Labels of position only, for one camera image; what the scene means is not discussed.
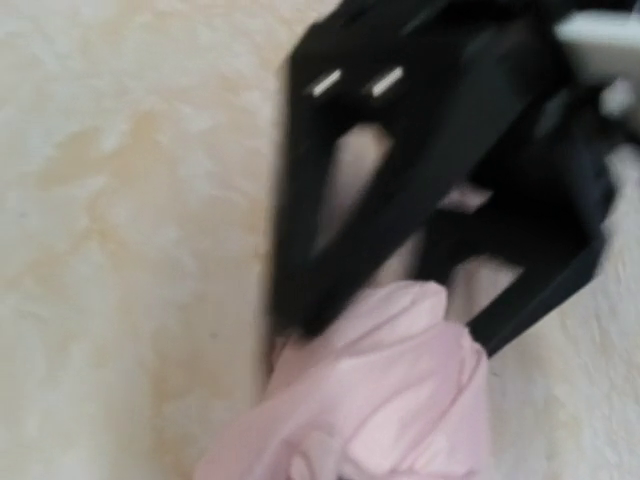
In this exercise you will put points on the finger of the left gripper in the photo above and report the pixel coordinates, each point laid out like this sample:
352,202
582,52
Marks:
389,106
551,193

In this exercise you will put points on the pink folding umbrella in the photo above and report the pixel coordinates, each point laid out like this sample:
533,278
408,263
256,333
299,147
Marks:
392,390

